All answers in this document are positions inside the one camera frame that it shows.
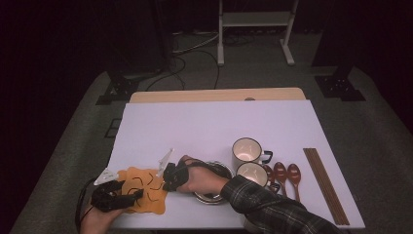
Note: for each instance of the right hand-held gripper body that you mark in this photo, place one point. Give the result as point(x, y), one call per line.
point(181, 175)

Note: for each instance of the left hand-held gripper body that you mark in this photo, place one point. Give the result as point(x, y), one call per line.
point(107, 198)

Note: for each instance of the orange felt coaster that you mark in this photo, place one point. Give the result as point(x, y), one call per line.
point(146, 198)

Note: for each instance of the steel bowl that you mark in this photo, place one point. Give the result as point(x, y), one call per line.
point(211, 199)

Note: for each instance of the dark red wooden spoon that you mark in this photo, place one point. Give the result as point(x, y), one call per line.
point(280, 172)
point(294, 174)
point(268, 172)

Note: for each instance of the row of wooden chopsticks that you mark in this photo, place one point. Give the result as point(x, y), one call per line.
point(324, 185)

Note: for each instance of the person's right hand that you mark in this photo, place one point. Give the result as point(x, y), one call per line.
point(204, 182)

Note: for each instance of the person's left hand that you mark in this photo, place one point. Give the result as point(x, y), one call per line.
point(97, 224)

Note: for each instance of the black stand base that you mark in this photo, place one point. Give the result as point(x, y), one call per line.
point(121, 87)
point(339, 87)

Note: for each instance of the white metal stand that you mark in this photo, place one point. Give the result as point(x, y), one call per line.
point(256, 19)

